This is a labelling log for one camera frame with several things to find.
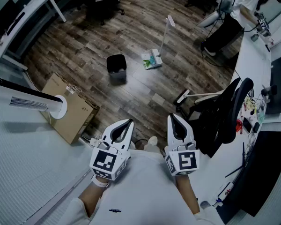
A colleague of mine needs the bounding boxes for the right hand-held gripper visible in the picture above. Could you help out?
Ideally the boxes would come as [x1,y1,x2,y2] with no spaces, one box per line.
[164,113,200,176]

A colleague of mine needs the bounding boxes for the black waste bin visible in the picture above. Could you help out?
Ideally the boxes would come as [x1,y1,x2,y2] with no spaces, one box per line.
[106,54,127,81]

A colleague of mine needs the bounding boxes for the black computer monitor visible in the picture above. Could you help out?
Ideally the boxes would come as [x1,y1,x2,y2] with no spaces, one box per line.
[14,0,32,11]
[0,0,16,39]

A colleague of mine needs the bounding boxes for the white office desk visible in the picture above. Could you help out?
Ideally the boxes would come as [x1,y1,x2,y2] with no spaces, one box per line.
[0,0,68,71]

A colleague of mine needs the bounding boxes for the white charger cables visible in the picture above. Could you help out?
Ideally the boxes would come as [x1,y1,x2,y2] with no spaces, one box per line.
[65,84,82,95]

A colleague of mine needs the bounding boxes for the person's white shirt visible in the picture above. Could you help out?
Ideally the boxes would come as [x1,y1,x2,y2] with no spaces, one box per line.
[58,149,225,225]

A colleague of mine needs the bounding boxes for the white tower fan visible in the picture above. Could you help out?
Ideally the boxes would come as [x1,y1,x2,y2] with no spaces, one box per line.
[0,75,68,120]

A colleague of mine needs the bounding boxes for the person's left forearm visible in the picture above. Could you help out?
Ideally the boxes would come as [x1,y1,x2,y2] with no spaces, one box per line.
[78,177,110,218]

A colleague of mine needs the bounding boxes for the white power strip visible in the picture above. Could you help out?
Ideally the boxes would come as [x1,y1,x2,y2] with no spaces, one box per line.
[90,137,103,148]

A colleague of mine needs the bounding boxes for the green and white paper litter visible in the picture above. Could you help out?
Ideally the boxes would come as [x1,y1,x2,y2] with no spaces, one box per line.
[142,55,156,68]

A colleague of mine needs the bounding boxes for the white shell backpack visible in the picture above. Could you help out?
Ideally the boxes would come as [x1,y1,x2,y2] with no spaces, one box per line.
[198,10,220,28]

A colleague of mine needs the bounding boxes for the large cardboard box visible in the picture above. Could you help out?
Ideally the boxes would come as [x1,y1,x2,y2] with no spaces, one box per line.
[41,73,100,145]

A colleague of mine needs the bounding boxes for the large black monitor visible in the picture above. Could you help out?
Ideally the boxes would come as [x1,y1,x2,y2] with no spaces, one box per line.
[215,130,281,222]

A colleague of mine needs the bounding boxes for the white wristwatch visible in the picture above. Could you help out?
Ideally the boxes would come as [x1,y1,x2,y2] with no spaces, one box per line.
[91,176,110,188]

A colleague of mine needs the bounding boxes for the person's right forearm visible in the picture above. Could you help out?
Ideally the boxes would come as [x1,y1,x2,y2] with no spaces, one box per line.
[175,174,200,215]

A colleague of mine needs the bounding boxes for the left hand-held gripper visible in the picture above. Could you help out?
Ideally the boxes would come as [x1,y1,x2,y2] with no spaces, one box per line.
[89,119,135,181]

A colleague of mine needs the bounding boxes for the black keyboard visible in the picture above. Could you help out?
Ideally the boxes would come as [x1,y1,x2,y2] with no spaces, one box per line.
[6,12,26,36]

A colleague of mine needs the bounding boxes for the white long-handled dustpan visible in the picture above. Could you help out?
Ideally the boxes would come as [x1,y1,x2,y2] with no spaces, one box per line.
[140,15,176,70]

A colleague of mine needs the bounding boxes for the black desk mat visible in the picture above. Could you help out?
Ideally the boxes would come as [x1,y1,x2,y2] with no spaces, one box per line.
[265,56,281,115]

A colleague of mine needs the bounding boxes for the white curved desk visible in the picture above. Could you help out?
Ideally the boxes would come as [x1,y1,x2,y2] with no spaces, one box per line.
[196,15,281,225]

